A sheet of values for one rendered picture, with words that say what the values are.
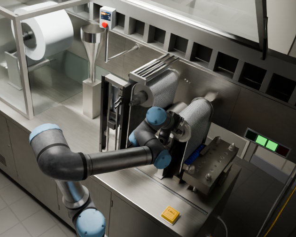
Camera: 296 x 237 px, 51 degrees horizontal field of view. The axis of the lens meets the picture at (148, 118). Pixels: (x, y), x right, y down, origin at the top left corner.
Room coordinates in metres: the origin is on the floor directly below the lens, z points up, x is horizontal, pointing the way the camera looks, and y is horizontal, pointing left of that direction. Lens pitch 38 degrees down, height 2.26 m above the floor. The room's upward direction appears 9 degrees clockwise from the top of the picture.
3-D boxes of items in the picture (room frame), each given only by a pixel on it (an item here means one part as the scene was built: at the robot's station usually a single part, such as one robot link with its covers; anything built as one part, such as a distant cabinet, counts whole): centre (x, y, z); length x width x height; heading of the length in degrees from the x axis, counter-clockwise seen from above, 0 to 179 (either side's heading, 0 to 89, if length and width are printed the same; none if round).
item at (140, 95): (1.37, 0.06, 1.33); 0.06 x 0.06 x 0.06; 59
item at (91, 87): (1.72, 0.40, 1.18); 0.14 x 0.14 x 0.57
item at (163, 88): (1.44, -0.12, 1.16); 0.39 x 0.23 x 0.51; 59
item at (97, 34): (1.72, 0.40, 1.50); 0.14 x 0.14 x 0.06
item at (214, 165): (1.31, -0.41, 1.00); 0.40 x 0.16 x 0.06; 149
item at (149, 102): (1.51, -0.02, 1.33); 0.25 x 0.14 x 0.14; 149
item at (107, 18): (1.57, 0.29, 1.66); 0.07 x 0.07 x 0.10; 75
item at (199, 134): (1.34, -0.28, 1.11); 0.23 x 0.01 x 0.18; 149
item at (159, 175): (1.25, -0.12, 1.05); 0.06 x 0.05 x 0.31; 149
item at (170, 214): (0.98, -0.19, 0.91); 0.07 x 0.07 x 0.02; 59
